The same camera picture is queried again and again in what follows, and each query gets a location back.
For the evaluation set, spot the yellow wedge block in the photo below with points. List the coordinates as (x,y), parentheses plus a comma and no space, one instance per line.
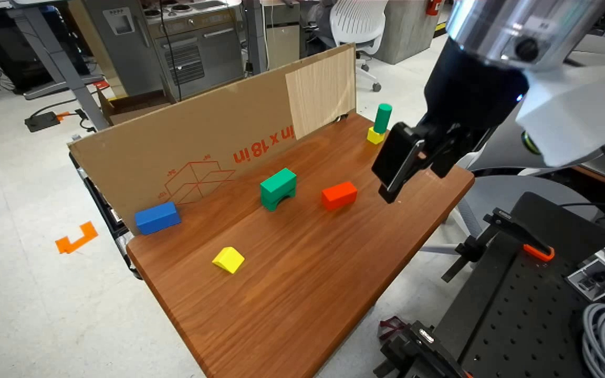
(228,259)

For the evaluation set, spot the silver electronics box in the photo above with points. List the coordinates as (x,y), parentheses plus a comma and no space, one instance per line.
(594,275)

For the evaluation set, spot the orange block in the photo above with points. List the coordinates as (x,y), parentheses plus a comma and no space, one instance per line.
(339,195)

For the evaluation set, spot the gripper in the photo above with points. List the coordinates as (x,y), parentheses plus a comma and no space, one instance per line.
(470,89)

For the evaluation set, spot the cardboard sheet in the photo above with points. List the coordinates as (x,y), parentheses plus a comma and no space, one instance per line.
(187,142)

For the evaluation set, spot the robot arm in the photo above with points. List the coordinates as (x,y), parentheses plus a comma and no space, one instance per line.
(518,21)

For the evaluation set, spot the grey cabinet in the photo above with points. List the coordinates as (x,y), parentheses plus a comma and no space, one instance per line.
(407,29)

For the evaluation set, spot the white office chair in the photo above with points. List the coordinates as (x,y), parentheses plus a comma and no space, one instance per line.
(357,23)

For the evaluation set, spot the black clamp with orange trigger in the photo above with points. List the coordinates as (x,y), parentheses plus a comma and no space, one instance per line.
(512,231)

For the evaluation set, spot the green arch block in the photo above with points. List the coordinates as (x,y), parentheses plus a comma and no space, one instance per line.
(278,185)

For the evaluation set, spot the red fire extinguisher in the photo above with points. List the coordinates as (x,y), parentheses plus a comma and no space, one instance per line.
(433,6)

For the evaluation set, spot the green cylinder block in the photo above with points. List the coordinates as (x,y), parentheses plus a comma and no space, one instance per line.
(383,118)

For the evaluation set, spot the toy kitchen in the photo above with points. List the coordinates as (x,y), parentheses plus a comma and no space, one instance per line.
(192,42)

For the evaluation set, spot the yellow cube block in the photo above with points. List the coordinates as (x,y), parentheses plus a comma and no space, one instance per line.
(374,136)

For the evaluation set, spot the desk with grey legs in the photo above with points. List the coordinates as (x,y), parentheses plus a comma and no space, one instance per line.
(55,58)

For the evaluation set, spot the black power brick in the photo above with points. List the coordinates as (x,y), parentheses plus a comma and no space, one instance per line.
(42,121)

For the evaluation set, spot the wood grain sheet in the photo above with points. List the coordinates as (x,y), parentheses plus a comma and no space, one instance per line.
(321,89)

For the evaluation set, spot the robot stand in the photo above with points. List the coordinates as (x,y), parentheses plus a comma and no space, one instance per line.
(518,310)

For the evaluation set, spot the open cardboard box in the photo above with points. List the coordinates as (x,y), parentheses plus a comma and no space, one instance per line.
(134,105)

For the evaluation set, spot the blue block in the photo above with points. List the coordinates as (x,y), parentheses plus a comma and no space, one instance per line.
(157,217)

